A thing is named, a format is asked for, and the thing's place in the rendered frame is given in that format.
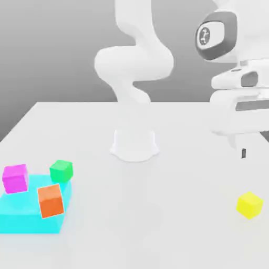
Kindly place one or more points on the small magenta cube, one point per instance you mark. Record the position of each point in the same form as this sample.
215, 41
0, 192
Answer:
15, 178

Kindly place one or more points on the small orange cube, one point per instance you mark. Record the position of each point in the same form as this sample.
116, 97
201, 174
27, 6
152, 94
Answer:
50, 201

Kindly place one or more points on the small green cube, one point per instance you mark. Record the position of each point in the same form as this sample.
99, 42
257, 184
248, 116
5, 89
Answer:
61, 171

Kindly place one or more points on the large cyan box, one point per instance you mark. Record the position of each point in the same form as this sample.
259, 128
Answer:
23, 220

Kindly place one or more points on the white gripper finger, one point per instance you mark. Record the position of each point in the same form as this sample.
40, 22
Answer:
236, 144

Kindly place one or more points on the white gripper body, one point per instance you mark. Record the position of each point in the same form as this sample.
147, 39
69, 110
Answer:
222, 117

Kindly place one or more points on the small yellow cube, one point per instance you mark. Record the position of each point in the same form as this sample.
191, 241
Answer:
249, 205

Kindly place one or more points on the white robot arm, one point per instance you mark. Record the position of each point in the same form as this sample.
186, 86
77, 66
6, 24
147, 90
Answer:
134, 63

